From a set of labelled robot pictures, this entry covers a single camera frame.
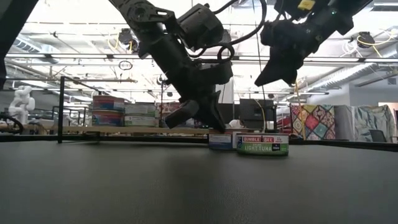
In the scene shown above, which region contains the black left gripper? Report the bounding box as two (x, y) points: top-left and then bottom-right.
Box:
(164, 60), (234, 133)

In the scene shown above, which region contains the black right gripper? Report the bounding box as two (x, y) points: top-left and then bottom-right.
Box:
(254, 20), (338, 87)

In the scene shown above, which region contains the green label tuna can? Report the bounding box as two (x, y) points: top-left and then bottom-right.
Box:
(236, 133), (290, 157)
(124, 103), (157, 118)
(124, 115), (158, 128)

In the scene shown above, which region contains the wooden shelf board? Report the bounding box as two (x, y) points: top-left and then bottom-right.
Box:
(58, 125), (210, 136)

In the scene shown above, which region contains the black perforated computer case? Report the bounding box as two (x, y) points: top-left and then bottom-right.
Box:
(238, 98), (277, 131)

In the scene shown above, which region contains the colourful patchwork quilt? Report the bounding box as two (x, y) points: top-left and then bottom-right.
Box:
(289, 104), (336, 141)

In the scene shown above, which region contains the grey cloth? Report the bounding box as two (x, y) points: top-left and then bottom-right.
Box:
(334, 105), (355, 141)

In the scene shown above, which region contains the leaf pattern cloth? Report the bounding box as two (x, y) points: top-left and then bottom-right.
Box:
(353, 105), (396, 142)

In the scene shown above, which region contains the black chair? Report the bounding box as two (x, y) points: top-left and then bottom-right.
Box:
(369, 129), (388, 143)

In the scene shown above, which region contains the white humanoid robot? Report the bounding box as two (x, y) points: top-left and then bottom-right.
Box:
(7, 85), (37, 125)

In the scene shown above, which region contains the yellow cable tag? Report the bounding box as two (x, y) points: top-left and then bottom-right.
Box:
(297, 0), (317, 11)

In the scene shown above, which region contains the black metal shelf frame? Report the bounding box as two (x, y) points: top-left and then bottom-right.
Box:
(57, 75), (103, 144)

